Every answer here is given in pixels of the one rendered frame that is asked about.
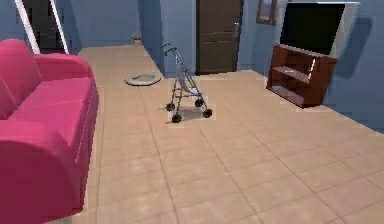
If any grey folding stroller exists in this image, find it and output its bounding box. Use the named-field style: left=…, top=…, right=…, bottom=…
left=161, top=42, right=214, bottom=124

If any pink sofa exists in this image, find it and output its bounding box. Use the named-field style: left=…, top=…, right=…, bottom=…
left=0, top=38, right=100, bottom=224

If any black television set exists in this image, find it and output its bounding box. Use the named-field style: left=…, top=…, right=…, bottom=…
left=275, top=1, right=361, bottom=60

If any dark brown room door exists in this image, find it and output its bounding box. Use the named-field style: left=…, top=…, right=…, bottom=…
left=195, top=0, right=245, bottom=76

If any brown framed wall picture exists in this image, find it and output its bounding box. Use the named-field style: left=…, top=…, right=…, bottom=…
left=255, top=0, right=279, bottom=26

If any white framed standing mirror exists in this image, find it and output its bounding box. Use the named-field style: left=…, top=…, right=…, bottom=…
left=14, top=0, right=70, bottom=55

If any dark red wooden shelf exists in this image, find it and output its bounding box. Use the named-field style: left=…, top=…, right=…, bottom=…
left=265, top=44, right=338, bottom=109

